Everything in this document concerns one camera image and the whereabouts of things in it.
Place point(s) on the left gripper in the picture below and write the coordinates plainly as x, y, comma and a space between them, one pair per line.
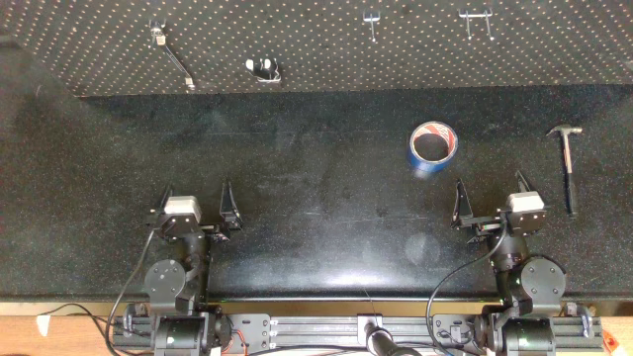
180, 230

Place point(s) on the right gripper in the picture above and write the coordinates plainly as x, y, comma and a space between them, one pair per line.
524, 223

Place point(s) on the roll of blue tape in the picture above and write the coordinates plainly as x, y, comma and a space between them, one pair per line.
418, 159

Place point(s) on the black and white pliers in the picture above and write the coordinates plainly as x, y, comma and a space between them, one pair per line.
261, 69

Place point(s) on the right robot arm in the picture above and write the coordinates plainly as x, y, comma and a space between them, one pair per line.
541, 284

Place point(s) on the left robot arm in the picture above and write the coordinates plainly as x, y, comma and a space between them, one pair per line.
165, 284

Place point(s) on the black pegboard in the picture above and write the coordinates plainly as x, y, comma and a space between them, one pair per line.
321, 54

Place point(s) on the hammer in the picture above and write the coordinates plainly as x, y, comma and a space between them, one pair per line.
569, 173

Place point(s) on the wrench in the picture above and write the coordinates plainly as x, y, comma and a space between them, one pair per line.
174, 62

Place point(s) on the metal hook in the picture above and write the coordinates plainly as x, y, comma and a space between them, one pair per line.
155, 25
468, 22
275, 78
371, 22

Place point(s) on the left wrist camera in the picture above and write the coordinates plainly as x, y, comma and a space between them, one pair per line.
182, 206

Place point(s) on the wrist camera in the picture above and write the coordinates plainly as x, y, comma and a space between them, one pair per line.
182, 206
524, 202

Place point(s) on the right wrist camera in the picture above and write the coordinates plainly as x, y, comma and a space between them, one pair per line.
524, 202

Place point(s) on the mounting rail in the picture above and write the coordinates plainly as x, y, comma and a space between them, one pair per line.
316, 332

